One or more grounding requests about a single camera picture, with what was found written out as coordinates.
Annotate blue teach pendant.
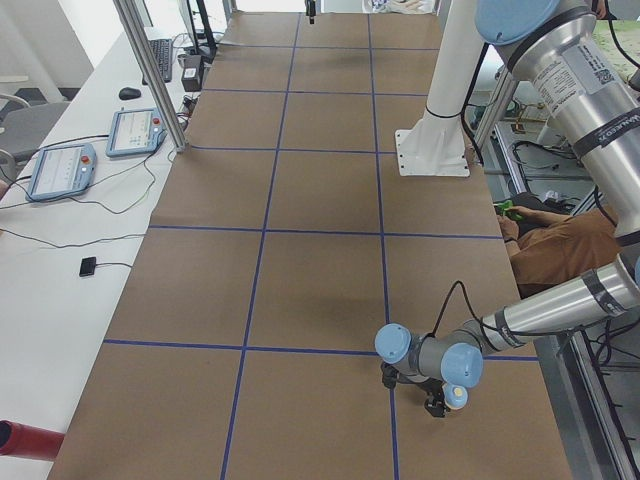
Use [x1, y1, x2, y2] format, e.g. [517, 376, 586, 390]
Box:
[25, 143, 97, 202]
[106, 108, 166, 158]

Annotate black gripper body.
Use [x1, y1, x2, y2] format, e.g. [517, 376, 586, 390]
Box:
[381, 363, 443, 396]

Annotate small black square puck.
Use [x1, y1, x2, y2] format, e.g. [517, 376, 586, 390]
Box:
[79, 256, 97, 278]

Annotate person in brown shirt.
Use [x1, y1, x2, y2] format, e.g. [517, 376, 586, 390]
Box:
[497, 202, 620, 298]

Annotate green handheld object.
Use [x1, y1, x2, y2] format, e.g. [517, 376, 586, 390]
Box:
[493, 200, 524, 221]

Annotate near blue teach pendant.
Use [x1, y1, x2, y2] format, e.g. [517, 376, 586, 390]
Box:
[25, 143, 97, 202]

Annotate aluminium frame post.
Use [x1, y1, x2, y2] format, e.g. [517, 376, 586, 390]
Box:
[113, 0, 187, 153]

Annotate black computer mouse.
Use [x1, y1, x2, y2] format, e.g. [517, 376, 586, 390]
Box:
[118, 87, 142, 101]

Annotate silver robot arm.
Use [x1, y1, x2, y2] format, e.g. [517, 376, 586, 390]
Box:
[375, 1, 639, 417]

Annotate red cylinder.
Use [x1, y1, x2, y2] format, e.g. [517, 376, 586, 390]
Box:
[1, 420, 65, 461]

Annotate far blue teach pendant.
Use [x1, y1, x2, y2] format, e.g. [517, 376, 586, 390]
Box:
[106, 108, 166, 158]

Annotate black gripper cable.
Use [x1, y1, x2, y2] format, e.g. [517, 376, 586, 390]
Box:
[430, 280, 489, 337]

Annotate brown paper table mat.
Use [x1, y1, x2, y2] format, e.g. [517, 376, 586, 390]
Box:
[50, 13, 571, 479]

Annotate white camera pole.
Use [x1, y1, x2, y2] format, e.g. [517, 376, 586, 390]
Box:
[395, 0, 485, 178]

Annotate black keyboard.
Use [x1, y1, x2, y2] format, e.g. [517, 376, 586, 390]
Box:
[148, 38, 173, 83]

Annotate black power adapter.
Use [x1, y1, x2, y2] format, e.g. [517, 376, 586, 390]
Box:
[181, 55, 204, 92]

